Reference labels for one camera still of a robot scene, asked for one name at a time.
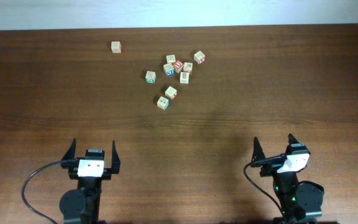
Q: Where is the wooden block red side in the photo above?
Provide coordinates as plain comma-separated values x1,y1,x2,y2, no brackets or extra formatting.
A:
193,50,205,64

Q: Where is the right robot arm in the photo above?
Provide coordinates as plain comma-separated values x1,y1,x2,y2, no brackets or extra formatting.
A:
246,134,324,224

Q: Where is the wooden block red edge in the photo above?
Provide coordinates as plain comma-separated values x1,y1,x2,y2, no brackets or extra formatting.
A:
183,62,193,74

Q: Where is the red top wooden block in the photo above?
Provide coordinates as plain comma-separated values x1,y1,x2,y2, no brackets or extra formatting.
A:
172,60,184,73

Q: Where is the wooden block blue side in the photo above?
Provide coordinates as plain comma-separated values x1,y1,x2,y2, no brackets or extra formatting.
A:
163,63,175,76

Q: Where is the plain wooden picture block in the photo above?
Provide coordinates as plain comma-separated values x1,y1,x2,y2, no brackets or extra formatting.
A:
180,72,190,84

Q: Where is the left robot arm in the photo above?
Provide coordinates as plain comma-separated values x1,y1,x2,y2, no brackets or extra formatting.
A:
59,140,121,224

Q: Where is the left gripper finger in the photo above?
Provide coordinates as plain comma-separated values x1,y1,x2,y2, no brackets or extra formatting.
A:
60,138,76,169
111,141,121,174

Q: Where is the wooden block red corner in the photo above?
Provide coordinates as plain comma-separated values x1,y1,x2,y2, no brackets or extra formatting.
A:
165,86,177,100

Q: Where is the wooden block green side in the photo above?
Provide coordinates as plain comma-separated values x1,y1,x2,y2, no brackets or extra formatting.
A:
145,71,156,83

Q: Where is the small top wooden block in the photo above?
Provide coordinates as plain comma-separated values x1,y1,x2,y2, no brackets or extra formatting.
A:
166,55,176,63

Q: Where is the wooden block blue corner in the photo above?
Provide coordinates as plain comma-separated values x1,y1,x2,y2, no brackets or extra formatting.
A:
157,96,170,110

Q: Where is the far left wooden block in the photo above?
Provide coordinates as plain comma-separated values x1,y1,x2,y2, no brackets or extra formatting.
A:
111,41,122,54

